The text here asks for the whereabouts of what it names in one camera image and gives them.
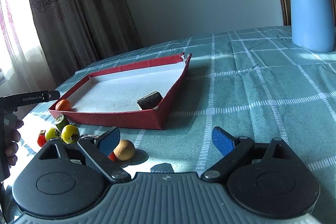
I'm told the orange tangerine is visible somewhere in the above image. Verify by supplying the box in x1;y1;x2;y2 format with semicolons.
55;100;72;111

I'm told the brown round longan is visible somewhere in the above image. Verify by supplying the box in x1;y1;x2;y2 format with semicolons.
113;139;135;161

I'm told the brown patterned curtain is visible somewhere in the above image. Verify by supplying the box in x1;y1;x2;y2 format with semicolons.
29;0;141;84

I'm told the sheer pink curtain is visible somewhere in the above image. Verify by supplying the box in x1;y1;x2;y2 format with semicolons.
1;0;55;96

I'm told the green-yellow tomato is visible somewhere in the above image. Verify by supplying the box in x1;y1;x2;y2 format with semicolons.
45;127;62;141

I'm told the red shallow cardboard tray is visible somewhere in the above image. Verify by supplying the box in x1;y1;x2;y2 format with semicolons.
61;53;192;130

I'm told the blue electric kettle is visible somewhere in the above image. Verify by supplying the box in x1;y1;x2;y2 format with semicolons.
290;0;335;52

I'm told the red cherry tomato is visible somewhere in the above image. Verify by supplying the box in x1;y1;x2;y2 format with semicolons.
108;152;116;162
37;130;47;147

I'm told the yellow tomato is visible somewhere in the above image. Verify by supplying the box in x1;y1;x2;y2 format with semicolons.
61;124;80;144

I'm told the green cucumber piece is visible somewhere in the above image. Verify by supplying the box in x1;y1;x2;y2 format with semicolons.
55;114;70;132

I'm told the person's left hand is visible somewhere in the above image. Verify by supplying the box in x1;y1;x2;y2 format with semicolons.
5;119;24;166

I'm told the dark cylinder fruit piece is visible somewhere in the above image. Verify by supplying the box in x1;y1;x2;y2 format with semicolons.
137;91;163;110

